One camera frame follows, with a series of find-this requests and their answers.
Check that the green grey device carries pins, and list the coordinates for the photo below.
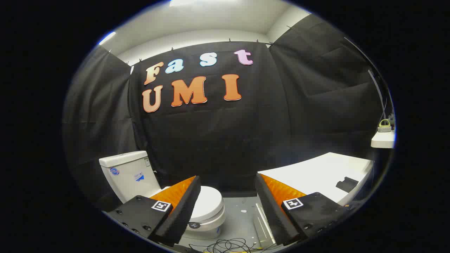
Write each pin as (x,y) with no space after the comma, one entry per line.
(384,125)

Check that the black backdrop cloth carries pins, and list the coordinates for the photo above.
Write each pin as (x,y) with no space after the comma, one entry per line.
(228,140)

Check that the white toilet lid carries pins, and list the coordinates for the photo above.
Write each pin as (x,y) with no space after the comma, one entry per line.
(209,203)

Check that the white toilet body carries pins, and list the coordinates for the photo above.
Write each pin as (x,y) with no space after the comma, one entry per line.
(130,175)

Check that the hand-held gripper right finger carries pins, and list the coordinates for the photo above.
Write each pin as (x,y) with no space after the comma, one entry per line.
(272,211)

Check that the small white shelf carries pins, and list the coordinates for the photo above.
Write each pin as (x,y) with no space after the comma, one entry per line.
(382,140)

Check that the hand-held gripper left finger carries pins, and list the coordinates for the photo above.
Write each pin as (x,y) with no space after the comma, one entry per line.
(182,211)

